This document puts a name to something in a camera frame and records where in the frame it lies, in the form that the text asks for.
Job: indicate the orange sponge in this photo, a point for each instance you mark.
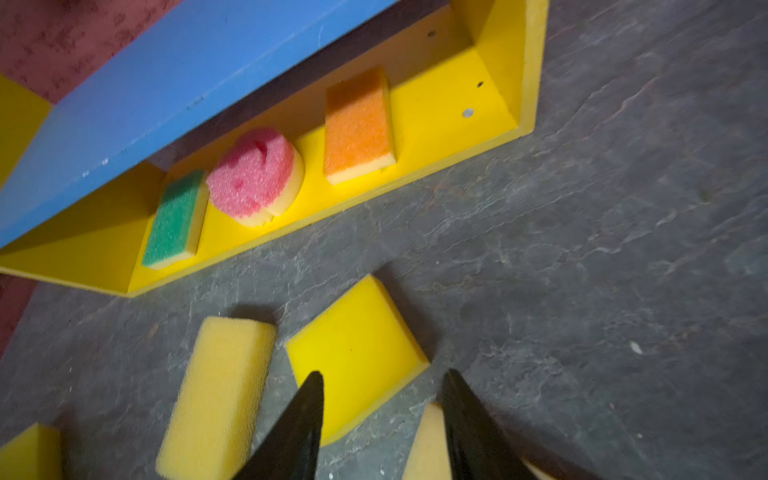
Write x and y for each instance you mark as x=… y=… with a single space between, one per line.
x=358 y=127

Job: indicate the tan yellow sponge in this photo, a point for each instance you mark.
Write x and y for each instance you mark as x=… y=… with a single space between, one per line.
x=428 y=457

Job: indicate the bright yellow sponge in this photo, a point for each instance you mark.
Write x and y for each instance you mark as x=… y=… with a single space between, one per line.
x=36 y=453
x=365 y=352

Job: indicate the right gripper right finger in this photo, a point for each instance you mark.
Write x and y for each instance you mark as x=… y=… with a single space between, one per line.
x=477 y=448

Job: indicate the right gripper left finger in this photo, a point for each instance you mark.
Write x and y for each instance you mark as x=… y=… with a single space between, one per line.
x=290 y=450

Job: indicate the smiley face sponge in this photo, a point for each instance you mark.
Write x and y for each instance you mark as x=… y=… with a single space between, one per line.
x=258 y=179

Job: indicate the green yellow sponge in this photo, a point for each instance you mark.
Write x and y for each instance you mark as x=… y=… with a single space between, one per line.
x=177 y=225

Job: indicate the yellow shelf pink blue boards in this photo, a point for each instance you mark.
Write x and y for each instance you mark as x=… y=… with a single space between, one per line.
x=84 y=176

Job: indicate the dark yellow sponge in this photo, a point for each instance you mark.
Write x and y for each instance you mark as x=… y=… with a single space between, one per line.
x=211 y=427

